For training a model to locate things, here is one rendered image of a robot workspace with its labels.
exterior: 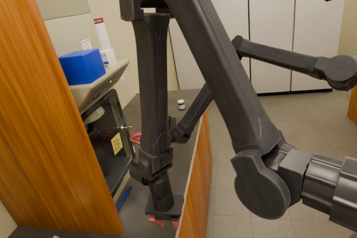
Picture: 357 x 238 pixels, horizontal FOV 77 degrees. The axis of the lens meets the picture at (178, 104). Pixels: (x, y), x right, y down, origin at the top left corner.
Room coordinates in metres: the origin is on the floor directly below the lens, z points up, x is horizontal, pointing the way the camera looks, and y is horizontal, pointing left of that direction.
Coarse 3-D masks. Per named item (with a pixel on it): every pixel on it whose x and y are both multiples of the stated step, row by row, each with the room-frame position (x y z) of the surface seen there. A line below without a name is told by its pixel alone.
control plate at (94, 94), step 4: (108, 80) 0.80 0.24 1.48; (112, 80) 0.85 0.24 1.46; (104, 84) 0.77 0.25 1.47; (108, 84) 0.84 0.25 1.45; (100, 88) 0.76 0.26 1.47; (104, 88) 0.81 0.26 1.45; (108, 88) 0.88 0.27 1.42; (92, 92) 0.69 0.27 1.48; (96, 92) 0.74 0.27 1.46; (100, 92) 0.80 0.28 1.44; (92, 96) 0.72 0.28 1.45; (96, 96) 0.77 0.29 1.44; (88, 100) 0.70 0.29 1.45; (88, 104) 0.73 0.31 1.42
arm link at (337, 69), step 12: (240, 36) 0.87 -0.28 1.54; (240, 48) 0.84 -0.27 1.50; (252, 48) 0.82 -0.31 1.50; (264, 48) 0.78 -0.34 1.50; (276, 48) 0.75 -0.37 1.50; (240, 60) 0.88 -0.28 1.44; (264, 60) 0.77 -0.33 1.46; (276, 60) 0.73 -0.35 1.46; (288, 60) 0.70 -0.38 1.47; (300, 60) 0.68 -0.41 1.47; (312, 60) 0.65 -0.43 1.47; (324, 60) 0.60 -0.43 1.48; (336, 60) 0.58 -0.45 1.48; (348, 60) 0.56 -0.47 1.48; (300, 72) 0.68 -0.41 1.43; (312, 72) 0.63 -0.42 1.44; (324, 72) 0.58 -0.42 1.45; (336, 72) 0.56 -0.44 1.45; (348, 72) 0.55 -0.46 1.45
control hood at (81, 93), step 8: (120, 64) 0.88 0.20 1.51; (128, 64) 0.96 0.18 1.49; (112, 72) 0.80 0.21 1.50; (120, 72) 0.91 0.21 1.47; (96, 80) 0.71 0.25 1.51; (104, 80) 0.74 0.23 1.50; (72, 88) 0.67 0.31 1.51; (80, 88) 0.66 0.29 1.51; (88, 88) 0.65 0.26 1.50; (96, 88) 0.71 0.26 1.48; (80, 96) 0.66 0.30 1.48; (88, 96) 0.68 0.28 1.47; (80, 104) 0.67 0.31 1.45; (80, 112) 0.70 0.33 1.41
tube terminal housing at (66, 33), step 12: (48, 24) 0.75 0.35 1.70; (60, 24) 0.80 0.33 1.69; (72, 24) 0.85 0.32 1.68; (84, 24) 0.92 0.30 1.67; (60, 36) 0.78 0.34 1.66; (72, 36) 0.83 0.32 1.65; (84, 36) 0.90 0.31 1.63; (96, 36) 0.98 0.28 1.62; (60, 48) 0.76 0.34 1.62; (72, 48) 0.81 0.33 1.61; (120, 192) 0.79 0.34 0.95
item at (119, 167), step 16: (112, 96) 0.94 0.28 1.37; (96, 112) 0.80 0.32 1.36; (112, 112) 0.90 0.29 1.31; (96, 128) 0.77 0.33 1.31; (112, 128) 0.87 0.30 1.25; (96, 144) 0.74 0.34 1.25; (128, 144) 0.94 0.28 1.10; (112, 160) 0.80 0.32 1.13; (128, 160) 0.90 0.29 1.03; (112, 176) 0.76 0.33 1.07; (112, 192) 0.73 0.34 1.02
